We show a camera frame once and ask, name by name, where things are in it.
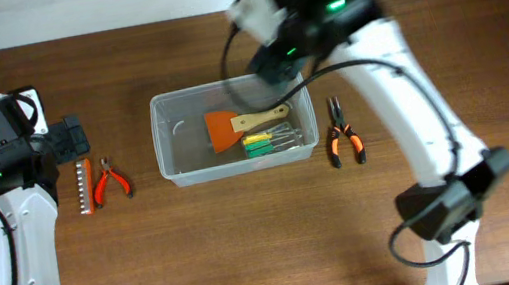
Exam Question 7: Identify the orange scraper with wooden handle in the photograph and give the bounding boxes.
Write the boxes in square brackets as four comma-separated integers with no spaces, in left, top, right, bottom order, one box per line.
[203,104,290,153]

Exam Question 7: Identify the clear case of screwdrivers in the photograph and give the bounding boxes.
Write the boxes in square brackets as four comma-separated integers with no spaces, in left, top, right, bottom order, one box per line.
[241,122,304,158]

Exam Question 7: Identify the orange screwdriver bit holder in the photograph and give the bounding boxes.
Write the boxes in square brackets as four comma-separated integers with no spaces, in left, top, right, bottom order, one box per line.
[75,158,96,215]

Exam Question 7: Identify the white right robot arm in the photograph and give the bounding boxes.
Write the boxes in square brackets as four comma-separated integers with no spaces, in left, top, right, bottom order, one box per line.
[228,0,509,285]

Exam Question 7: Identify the small red-handled cutting pliers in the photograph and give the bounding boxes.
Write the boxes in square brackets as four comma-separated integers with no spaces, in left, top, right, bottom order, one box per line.
[87,153,136,211]

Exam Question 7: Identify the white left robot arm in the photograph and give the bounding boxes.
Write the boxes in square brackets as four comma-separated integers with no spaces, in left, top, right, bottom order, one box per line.
[0,115,90,285]

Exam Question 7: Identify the clear plastic container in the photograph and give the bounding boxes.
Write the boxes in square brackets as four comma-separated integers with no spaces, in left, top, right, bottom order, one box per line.
[150,81,320,187]

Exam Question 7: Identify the orange-black long-nose pliers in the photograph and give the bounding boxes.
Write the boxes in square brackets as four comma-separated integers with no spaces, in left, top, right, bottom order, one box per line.
[327,96,367,169]

